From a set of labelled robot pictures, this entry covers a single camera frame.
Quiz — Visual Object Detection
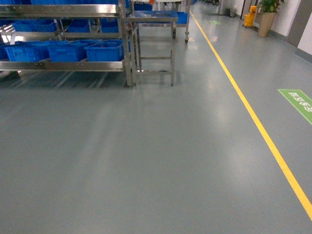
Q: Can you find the blue plastic bin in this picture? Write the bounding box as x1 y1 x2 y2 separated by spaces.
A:
4 41 58 62
47 39 100 62

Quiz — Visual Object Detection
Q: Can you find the stainless steel table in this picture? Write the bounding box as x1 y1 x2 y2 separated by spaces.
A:
126 11 177 86

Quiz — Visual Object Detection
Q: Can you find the yellow mop bucket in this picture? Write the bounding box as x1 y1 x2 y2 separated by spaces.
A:
243 5 257 28

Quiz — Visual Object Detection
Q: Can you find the tall planter pot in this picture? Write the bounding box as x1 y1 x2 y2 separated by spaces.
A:
257 0 285 38

